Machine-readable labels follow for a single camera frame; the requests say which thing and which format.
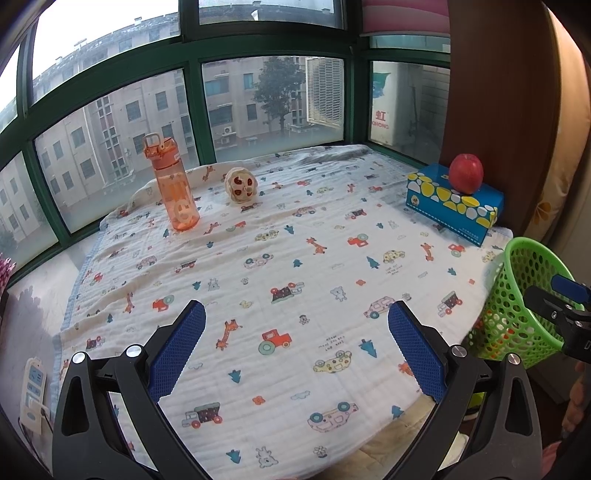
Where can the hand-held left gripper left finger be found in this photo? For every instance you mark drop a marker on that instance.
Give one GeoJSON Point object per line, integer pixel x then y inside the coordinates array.
{"type": "Point", "coordinates": [178, 350]}

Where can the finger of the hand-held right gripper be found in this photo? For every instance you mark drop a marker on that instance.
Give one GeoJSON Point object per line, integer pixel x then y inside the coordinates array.
{"type": "Point", "coordinates": [549, 307]}
{"type": "Point", "coordinates": [572, 288]}

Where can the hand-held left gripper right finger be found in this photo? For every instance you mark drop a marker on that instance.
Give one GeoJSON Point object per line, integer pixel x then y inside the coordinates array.
{"type": "Point", "coordinates": [415, 350]}

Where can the green plastic basket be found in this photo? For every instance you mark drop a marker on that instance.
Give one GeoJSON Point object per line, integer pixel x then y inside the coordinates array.
{"type": "Point", "coordinates": [521, 295]}

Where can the person's right hand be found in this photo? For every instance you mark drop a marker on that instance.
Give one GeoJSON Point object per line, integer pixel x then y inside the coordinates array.
{"type": "Point", "coordinates": [575, 397]}

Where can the cream quilt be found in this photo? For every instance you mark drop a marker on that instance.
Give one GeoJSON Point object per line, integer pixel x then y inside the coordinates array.
{"type": "Point", "coordinates": [415, 443]}

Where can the cream floral cushion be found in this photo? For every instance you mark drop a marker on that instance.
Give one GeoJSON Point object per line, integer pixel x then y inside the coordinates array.
{"type": "Point", "coordinates": [568, 161]}

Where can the blue spotted tissue box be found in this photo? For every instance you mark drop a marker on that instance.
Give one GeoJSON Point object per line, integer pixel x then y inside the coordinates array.
{"type": "Point", "coordinates": [443, 203]}

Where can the white power strip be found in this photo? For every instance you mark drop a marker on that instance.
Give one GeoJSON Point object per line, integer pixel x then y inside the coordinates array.
{"type": "Point", "coordinates": [33, 392]}

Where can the red apple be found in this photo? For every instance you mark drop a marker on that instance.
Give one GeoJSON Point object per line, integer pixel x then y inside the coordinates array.
{"type": "Point", "coordinates": [466, 174]}

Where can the orange water bottle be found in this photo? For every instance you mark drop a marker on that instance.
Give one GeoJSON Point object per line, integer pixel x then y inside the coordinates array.
{"type": "Point", "coordinates": [178, 194]}

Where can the round cream toy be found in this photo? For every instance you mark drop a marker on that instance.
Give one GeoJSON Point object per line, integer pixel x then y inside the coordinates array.
{"type": "Point", "coordinates": [240, 185]}

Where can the pink patterned cloth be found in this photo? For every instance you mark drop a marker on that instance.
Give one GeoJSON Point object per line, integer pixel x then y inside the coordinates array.
{"type": "Point", "coordinates": [6, 272]}

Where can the brown wooden panel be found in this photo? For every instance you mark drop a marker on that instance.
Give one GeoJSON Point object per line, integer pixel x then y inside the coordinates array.
{"type": "Point", "coordinates": [503, 92]}

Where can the white outdoor air conditioner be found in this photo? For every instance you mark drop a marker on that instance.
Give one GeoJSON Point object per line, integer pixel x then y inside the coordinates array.
{"type": "Point", "coordinates": [406, 106]}

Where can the white louvred vent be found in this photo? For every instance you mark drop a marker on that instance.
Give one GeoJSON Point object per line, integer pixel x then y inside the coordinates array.
{"type": "Point", "coordinates": [324, 90]}

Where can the pink roller blind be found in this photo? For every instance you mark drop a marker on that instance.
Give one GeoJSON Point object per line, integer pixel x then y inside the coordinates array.
{"type": "Point", "coordinates": [406, 14]}

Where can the green window frame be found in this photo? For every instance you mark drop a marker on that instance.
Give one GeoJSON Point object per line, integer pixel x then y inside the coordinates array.
{"type": "Point", "coordinates": [191, 97]}

